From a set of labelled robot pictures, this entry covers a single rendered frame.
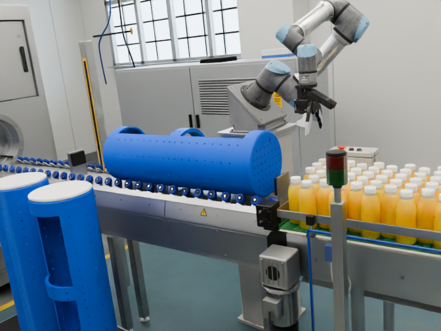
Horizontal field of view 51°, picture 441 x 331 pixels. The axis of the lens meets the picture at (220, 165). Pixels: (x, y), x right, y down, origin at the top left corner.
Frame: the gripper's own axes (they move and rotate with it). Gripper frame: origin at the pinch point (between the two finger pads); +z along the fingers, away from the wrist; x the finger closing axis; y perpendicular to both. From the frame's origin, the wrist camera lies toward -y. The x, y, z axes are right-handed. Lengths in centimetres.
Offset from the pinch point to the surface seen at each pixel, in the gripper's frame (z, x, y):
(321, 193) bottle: 17.5, 23.4, -11.8
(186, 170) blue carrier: 14, 24, 51
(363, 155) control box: 12.6, -14.3, -15.4
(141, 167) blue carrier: 14, 24, 79
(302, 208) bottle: 22.8, 27.1, -5.7
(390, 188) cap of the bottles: 13.5, 22.4, -35.9
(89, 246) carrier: 43, 55, 86
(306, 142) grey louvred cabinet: 42, -154, 75
